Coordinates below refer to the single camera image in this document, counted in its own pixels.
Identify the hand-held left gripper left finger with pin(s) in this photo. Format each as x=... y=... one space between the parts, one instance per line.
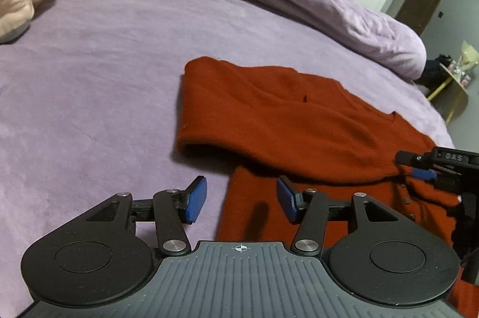
x=196 y=200

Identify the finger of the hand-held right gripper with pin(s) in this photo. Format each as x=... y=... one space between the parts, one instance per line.
x=423 y=174
x=409 y=157

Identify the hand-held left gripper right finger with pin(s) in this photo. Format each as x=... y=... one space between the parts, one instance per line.
x=286 y=200

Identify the red knit sweater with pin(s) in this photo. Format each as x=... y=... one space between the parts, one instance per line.
x=292 y=116

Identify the yellow-legged side table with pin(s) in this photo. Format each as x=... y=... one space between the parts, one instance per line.
x=458 y=93

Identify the dark cloth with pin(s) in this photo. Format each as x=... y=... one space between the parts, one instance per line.
x=434 y=69

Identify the purple bed sheet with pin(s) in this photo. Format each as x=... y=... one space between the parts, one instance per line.
x=93 y=86

